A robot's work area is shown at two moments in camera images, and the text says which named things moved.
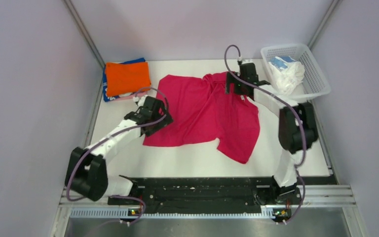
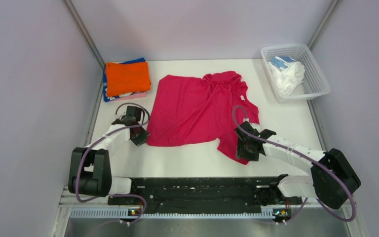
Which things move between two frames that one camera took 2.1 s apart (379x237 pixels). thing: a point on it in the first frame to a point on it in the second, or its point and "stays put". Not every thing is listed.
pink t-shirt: [202, 112] stays put
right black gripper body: [239, 84] to [245, 152]
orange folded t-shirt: [127, 77] stays put
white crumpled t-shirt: [285, 80] stays put
